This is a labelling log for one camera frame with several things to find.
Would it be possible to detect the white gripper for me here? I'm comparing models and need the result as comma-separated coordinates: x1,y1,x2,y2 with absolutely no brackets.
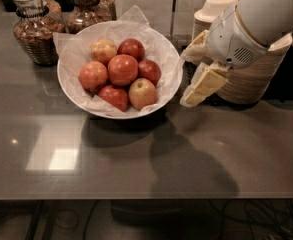
180,3,268,107

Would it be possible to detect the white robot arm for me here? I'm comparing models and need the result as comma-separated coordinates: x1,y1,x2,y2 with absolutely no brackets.
180,0,293,107

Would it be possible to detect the paper bowl stack front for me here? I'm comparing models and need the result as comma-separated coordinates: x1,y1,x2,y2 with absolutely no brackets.
217,34,293,105

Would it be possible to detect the paper bowl stack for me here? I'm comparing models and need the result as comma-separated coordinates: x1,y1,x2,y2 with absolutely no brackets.
192,0,237,39
217,34,293,105

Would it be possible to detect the red apple right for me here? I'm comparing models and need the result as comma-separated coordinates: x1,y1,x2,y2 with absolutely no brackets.
138,59,161,85

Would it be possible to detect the paper bowl stack back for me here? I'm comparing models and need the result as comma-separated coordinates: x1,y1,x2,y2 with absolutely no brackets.
192,0,237,39

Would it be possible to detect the yellow green apple front right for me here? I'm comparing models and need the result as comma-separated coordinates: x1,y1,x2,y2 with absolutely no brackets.
128,78,158,110

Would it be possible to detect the dark red apple back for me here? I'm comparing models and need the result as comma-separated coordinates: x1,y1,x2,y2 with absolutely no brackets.
118,38,145,61

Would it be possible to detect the red apple centre top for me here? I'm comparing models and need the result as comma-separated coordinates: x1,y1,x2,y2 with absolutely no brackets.
108,54,138,86

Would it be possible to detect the white bowl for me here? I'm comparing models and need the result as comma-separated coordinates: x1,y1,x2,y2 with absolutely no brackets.
56,20,184,120

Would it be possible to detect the red apple front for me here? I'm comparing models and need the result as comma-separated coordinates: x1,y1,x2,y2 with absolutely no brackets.
98,85,129,111

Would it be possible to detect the yellowish apple back left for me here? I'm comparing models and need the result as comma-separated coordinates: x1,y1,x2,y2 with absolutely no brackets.
90,39,117,66

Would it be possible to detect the orange red apple left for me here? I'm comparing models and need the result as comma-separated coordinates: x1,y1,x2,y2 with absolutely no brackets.
78,61,109,92

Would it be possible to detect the white dispenser box left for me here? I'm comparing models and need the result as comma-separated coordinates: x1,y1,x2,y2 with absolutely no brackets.
115,0,173,35

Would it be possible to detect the glass cereal jar middle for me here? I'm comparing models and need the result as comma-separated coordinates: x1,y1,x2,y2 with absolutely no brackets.
65,0,112,34

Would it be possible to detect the glass cereal jar left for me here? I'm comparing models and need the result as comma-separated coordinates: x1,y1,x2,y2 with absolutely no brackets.
13,0,66,66

